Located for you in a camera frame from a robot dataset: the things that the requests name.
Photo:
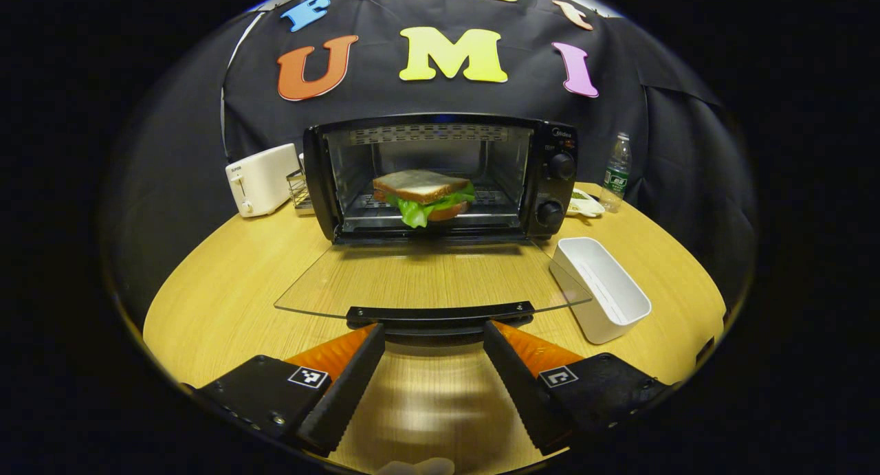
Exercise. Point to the black electric oven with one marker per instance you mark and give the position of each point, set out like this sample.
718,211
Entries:
560,186

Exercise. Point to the black backdrop cloth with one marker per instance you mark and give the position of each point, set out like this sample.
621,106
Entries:
584,117

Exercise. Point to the white toaster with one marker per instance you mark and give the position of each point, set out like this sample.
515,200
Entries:
261,179

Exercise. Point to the lettuce sandwich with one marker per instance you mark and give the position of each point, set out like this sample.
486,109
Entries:
419,186

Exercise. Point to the clear water bottle green label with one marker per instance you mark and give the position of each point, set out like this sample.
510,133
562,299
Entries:
617,179

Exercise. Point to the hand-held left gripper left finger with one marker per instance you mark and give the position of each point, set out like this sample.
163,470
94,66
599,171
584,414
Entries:
344,392

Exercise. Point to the small white plate with greens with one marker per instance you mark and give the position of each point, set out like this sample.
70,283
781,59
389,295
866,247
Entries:
584,203

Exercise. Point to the white rectangular container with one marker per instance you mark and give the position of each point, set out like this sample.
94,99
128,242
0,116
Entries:
619,317

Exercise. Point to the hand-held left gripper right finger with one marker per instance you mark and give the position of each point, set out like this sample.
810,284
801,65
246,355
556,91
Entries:
526,392

